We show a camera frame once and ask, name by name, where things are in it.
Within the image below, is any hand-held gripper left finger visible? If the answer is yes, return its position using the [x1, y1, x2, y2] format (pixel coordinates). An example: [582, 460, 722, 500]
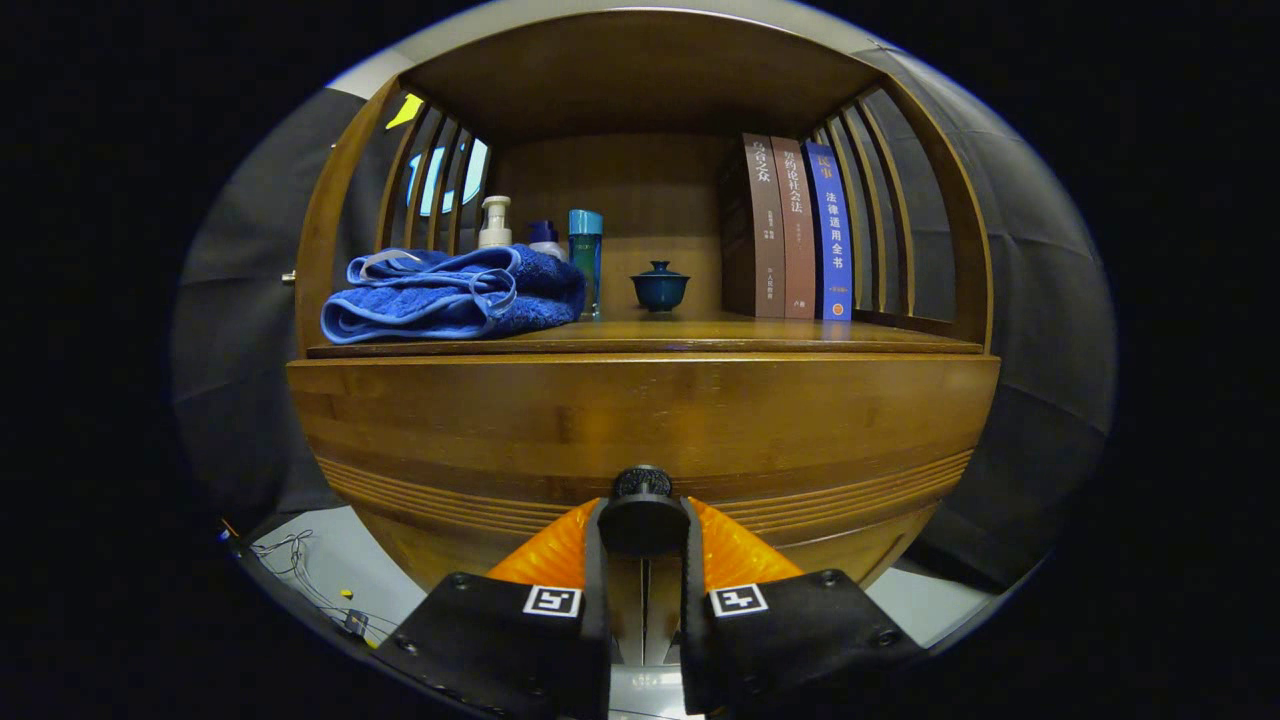
[375, 497, 613, 720]

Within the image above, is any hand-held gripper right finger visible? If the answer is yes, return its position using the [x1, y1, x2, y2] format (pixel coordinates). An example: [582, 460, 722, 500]
[680, 497, 926, 716]

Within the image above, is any white pump bottle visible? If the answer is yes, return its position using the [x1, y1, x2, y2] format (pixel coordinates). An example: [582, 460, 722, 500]
[478, 196, 514, 251]

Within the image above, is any reddish brown book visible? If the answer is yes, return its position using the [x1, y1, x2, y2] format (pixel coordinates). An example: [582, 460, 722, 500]
[770, 137, 817, 320]

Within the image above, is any clear teal bottle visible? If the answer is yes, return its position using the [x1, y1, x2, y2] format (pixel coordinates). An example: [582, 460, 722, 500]
[568, 209, 605, 321]

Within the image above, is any white lotion bottle blue cap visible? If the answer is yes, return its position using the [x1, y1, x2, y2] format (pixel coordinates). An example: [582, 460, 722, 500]
[525, 220, 569, 263]

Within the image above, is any wooden cabinet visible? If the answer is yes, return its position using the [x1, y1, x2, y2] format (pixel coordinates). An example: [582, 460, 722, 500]
[287, 8, 1001, 666]

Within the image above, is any wooden countertop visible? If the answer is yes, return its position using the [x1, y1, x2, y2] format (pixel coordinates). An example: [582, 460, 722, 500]
[305, 318, 986, 358]

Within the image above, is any folded blue towel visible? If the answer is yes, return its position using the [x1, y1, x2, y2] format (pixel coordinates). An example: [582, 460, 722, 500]
[320, 245, 588, 346]

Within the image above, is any blue book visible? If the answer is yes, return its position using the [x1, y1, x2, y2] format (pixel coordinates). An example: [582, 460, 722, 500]
[803, 141, 854, 321]

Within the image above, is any wooden drawer with black knob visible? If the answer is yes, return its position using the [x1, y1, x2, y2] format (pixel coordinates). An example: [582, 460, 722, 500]
[287, 353, 1001, 591]

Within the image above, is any dark brown book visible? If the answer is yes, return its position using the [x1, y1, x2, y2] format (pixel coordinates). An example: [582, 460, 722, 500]
[720, 133, 787, 319]

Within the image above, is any dark blue lidded teacup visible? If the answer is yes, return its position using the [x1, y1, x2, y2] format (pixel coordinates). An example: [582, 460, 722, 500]
[630, 261, 691, 313]

